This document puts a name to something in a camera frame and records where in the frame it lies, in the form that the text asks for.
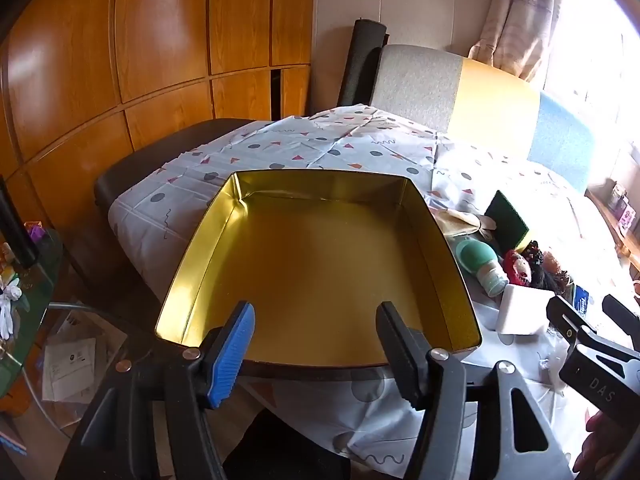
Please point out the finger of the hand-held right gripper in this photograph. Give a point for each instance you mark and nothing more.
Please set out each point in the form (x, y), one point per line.
(565, 315)
(620, 315)

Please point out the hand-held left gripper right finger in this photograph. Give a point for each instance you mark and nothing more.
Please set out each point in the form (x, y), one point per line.
(400, 355)

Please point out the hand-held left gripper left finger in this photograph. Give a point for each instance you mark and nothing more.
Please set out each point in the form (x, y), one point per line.
(232, 355)

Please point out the blue tissue pack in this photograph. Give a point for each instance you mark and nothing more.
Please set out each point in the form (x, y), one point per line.
(582, 302)

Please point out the white foam block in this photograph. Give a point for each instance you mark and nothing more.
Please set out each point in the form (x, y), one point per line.
(520, 310)

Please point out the red doll sock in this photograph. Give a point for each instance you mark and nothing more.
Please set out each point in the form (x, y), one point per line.
(515, 267)

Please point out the green silicone bottle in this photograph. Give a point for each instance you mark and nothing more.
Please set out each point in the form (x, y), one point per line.
(475, 257)

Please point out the green yellow scouring sponge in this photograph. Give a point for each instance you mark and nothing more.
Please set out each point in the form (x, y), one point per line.
(505, 215)

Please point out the gold-lined tin box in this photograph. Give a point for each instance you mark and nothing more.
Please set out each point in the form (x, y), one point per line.
(310, 260)

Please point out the beige cloth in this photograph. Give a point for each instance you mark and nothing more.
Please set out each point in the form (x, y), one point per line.
(460, 222)

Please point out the person's right hand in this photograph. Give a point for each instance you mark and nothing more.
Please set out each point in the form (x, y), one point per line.
(610, 450)

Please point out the wooden shelf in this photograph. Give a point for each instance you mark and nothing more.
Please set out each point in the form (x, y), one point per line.
(612, 232)

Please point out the purple boxes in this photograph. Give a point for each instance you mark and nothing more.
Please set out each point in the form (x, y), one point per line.
(625, 212)

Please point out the white papers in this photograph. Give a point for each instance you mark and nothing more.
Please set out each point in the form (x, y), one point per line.
(75, 365)

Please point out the glass side table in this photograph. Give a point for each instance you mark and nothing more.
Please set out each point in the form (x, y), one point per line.
(35, 345)

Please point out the black table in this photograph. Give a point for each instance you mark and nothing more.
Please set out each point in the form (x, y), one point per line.
(150, 160)

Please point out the patterned tablecloth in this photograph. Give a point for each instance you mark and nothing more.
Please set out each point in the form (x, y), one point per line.
(300, 145)

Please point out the white glove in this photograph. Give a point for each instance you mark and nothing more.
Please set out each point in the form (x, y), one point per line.
(10, 305)

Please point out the grey yellow blue sofa backrest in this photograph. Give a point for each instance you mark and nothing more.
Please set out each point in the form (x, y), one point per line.
(490, 95)

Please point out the black stand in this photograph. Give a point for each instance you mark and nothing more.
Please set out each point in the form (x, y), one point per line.
(17, 225)

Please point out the window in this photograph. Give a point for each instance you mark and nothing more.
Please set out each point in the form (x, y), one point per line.
(600, 35)

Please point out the black rolled mat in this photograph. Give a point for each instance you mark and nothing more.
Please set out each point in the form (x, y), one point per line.
(360, 60)

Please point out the beige curtain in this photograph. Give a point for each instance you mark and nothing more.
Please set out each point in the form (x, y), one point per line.
(520, 20)

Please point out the wooden wardrobe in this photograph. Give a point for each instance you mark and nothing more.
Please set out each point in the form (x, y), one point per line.
(150, 35)

